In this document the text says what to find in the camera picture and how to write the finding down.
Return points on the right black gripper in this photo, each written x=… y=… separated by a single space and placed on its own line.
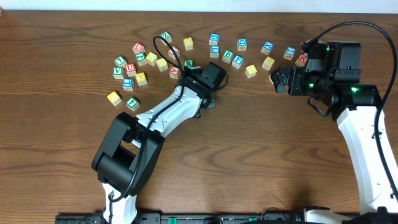
x=282 y=79

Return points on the green R block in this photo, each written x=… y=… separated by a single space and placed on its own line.
x=188 y=63

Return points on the red u block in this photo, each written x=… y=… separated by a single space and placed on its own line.
x=130 y=70
x=138 y=48

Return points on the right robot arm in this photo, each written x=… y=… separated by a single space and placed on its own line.
x=331 y=75

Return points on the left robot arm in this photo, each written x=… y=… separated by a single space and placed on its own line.
x=130 y=149

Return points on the red M block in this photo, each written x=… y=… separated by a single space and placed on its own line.
x=302 y=60

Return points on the blue 2 block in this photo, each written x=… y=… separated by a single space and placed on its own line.
x=289 y=53

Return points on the yellow S block right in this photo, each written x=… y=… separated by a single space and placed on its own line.
x=268 y=63

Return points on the yellow s block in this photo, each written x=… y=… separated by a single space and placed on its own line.
x=162 y=64
x=268 y=63

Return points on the red A block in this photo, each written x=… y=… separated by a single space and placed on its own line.
x=174 y=72

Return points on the green B block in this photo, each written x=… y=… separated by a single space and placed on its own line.
x=227 y=56

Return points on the blue X block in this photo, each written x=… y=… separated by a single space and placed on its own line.
x=267 y=47

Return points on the blue L block centre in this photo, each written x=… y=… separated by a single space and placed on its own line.
x=214 y=51

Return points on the blue l block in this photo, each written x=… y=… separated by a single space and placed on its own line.
x=128 y=84
x=214 y=51

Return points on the blue P block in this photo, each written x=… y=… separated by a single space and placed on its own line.
x=237 y=61

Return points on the plain yellow block centre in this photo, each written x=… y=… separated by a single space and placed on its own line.
x=250 y=71

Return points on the red I block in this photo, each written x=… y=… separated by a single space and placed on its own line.
x=175 y=51

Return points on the yellow S block left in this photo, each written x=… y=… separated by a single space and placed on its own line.
x=162 y=64

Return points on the yellow O block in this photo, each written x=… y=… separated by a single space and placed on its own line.
x=188 y=43

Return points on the blue D block top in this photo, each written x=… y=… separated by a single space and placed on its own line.
x=214 y=39

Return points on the blue d block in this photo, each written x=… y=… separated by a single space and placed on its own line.
x=214 y=39
x=242 y=44

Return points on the blue D block right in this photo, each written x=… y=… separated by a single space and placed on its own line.
x=242 y=44

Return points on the yellow C block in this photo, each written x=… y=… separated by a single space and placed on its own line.
x=151 y=58

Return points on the yellow K block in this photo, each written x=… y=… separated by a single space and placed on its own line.
x=141 y=79

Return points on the green Z block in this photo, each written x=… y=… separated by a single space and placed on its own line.
x=167 y=37

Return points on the green J block left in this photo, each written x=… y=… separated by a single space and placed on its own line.
x=141 y=59

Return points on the green 4 block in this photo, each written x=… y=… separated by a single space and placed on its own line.
x=132 y=103

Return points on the blue L block left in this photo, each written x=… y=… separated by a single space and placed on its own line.
x=128 y=84

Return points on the green V block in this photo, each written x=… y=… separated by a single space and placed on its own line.
x=118 y=73

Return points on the yellow block far left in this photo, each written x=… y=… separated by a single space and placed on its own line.
x=114 y=98

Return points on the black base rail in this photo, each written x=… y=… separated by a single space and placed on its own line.
x=156 y=218

